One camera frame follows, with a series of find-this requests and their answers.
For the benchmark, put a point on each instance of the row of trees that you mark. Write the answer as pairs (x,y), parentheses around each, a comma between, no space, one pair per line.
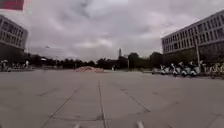
(100,62)

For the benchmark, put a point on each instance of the row of parked bicycles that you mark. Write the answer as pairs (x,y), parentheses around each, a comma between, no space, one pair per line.
(13,66)

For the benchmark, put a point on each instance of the distant tower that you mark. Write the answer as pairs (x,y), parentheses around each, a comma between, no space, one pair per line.
(120,52)

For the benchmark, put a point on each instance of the reddish flower mound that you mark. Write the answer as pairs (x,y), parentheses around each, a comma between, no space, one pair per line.
(89,69)

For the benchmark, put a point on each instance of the grey office building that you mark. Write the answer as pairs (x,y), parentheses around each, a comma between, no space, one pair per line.
(10,36)
(206,35)

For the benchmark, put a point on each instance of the row of parked scooters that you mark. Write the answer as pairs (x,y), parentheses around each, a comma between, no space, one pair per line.
(180,70)

